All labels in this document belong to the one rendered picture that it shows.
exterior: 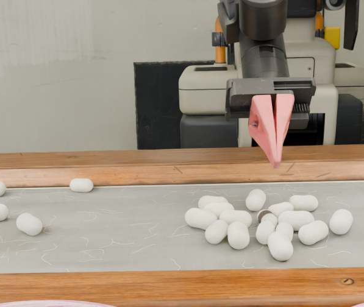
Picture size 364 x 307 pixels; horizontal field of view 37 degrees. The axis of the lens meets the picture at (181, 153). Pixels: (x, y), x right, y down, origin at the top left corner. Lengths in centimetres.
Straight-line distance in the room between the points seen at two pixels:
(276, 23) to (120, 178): 30
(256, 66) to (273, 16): 6
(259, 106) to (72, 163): 31
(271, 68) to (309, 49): 62
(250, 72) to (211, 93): 86
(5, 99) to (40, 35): 38
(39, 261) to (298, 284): 25
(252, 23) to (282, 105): 10
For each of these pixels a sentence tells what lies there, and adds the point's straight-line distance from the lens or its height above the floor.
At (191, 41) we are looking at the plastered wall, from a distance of 266.
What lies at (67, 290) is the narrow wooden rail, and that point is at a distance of 44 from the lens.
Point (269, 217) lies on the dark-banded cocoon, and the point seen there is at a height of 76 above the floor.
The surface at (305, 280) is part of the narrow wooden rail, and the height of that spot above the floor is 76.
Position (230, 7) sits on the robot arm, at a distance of 73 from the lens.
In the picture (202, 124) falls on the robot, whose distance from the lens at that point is 153.
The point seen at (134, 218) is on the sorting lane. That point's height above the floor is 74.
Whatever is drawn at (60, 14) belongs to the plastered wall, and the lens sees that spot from 276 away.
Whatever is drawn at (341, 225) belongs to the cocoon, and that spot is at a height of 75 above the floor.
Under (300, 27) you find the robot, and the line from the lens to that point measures 128.
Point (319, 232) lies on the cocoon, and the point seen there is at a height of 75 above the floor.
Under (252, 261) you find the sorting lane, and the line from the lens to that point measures 53.
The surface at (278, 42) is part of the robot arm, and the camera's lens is 69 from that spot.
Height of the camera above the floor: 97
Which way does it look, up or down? 15 degrees down
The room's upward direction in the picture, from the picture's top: 2 degrees counter-clockwise
